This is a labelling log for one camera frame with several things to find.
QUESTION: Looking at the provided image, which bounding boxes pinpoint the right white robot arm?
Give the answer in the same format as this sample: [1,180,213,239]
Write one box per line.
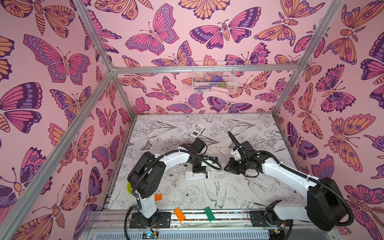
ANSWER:
[224,142,354,232]

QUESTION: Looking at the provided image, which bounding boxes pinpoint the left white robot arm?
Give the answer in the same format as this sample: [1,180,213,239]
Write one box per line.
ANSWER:
[127,138,210,220]

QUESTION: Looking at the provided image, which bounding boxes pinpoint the white remote control far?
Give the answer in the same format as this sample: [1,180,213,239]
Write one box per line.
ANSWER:
[191,124,205,138]

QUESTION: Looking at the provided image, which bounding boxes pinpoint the orange brick on table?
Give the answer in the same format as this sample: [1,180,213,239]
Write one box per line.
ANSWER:
[155,194,163,202]

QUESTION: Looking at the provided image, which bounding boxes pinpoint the small circuit board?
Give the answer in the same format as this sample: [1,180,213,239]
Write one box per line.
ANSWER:
[142,231,159,240]

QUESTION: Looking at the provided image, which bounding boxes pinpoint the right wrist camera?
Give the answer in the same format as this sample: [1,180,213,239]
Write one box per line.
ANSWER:
[231,149,243,161]

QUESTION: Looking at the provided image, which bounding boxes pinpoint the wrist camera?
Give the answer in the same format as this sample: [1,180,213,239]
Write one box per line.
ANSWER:
[231,149,243,161]
[208,156,219,164]

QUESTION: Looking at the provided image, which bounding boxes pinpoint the left black corrugated cable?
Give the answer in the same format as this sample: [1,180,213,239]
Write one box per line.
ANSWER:
[123,149,223,240]

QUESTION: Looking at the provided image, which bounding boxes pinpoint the black corrugated cable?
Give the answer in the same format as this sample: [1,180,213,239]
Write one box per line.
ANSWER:
[123,149,223,240]
[227,131,355,227]

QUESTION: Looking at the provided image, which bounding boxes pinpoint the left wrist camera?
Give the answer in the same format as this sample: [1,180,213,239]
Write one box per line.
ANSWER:
[208,156,219,164]

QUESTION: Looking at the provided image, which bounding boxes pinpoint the green brick on rail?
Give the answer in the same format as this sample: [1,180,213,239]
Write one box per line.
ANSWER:
[204,207,216,222]

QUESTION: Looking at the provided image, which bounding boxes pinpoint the orange brick on rail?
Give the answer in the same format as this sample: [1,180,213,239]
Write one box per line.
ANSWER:
[174,208,186,223]

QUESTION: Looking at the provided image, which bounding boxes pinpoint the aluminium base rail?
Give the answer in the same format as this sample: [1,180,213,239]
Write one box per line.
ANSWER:
[83,210,340,240]

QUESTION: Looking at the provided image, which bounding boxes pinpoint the right black corrugated cable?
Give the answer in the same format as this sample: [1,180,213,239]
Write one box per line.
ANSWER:
[227,131,355,227]

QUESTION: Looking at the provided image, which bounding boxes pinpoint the white wire basket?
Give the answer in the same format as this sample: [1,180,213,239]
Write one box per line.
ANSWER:
[191,64,238,95]

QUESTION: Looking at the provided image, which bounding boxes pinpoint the aluminium cage frame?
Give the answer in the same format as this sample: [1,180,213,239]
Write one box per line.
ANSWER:
[0,0,346,240]

